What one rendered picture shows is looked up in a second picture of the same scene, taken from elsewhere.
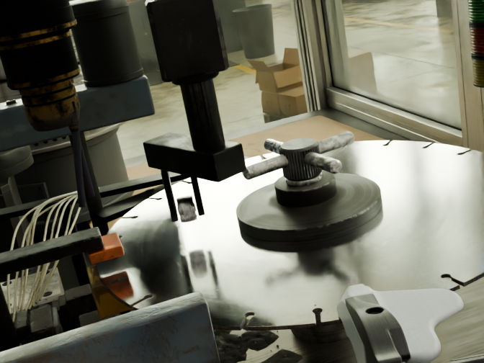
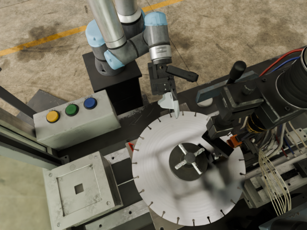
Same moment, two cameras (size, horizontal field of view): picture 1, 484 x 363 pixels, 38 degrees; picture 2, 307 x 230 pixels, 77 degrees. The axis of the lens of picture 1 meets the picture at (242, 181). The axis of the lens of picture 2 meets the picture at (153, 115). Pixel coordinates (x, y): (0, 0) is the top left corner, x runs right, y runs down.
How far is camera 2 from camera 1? 0.72 m
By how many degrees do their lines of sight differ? 96
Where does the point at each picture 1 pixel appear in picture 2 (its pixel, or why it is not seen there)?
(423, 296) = (165, 105)
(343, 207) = (178, 150)
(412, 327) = (168, 97)
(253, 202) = (203, 162)
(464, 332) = not seen: hidden behind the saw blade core
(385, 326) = (172, 86)
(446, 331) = not seen: hidden behind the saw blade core
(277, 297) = (190, 120)
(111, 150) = not seen: outside the picture
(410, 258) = (165, 129)
